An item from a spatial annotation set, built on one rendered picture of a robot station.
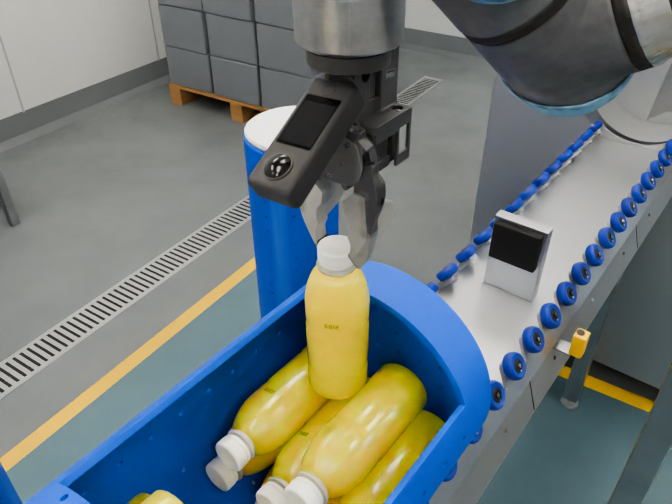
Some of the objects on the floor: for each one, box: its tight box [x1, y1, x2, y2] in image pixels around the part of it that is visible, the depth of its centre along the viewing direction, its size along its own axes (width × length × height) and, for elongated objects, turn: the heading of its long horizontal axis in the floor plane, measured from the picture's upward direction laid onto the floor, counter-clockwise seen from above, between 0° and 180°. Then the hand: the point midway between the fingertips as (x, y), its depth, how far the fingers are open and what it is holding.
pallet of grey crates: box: [157, 0, 326, 123], centre depth 397 cm, size 120×80×119 cm
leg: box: [560, 274, 623, 409], centre depth 194 cm, size 6×6×63 cm
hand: (335, 252), depth 61 cm, fingers closed on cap, 4 cm apart
